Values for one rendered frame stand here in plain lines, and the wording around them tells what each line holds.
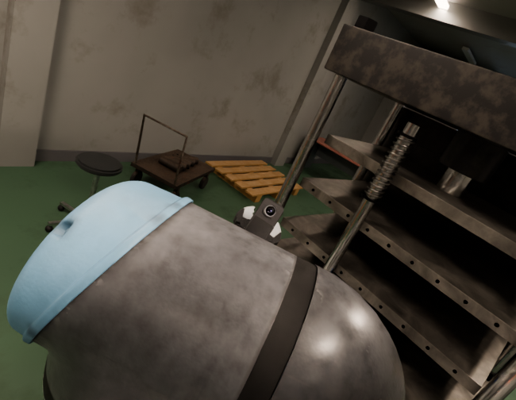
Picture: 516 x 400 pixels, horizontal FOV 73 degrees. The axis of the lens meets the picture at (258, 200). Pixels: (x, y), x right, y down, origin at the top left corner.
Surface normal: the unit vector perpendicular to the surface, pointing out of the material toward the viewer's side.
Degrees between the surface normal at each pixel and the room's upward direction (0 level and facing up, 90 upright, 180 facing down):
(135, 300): 54
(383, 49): 90
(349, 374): 45
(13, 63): 90
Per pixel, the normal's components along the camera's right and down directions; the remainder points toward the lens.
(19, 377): 0.38, -0.84
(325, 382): 0.26, -0.18
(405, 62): -0.69, 0.01
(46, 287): -0.16, 0.04
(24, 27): 0.70, 0.53
